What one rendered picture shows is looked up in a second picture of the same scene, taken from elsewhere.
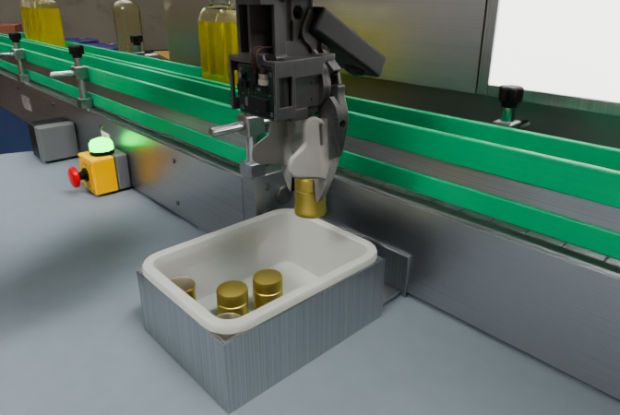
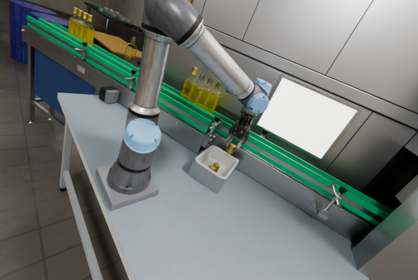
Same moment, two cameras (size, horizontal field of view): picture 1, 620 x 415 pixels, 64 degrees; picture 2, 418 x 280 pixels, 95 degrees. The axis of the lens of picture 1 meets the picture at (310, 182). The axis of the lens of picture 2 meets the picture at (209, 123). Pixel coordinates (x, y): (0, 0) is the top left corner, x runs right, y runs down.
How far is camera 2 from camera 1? 64 cm
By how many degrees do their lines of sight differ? 27
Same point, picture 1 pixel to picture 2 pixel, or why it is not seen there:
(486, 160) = (262, 147)
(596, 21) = (282, 121)
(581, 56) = (277, 126)
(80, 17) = not seen: outside the picture
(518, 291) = (262, 172)
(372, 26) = (232, 99)
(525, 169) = (270, 150)
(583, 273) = (275, 171)
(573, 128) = (270, 137)
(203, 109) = (193, 114)
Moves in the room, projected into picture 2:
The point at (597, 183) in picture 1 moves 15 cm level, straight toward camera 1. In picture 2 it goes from (282, 157) to (287, 173)
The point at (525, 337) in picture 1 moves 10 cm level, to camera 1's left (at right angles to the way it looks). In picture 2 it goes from (260, 180) to (246, 179)
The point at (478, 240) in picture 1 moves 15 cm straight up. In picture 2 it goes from (257, 161) to (270, 139)
